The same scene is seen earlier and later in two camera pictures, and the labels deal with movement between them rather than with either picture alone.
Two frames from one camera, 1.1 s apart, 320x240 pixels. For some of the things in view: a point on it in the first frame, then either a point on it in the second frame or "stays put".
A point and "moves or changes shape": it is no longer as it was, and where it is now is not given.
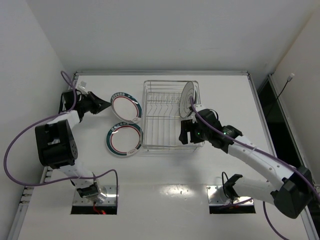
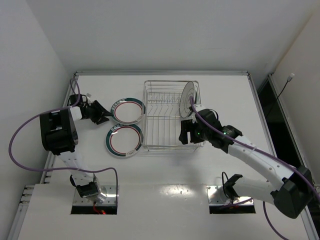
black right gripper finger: x=186 y=126 stays put
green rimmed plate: x=126 y=107 moves or changes shape
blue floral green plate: x=196 y=95 stays put
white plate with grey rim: x=187 y=91 stays put
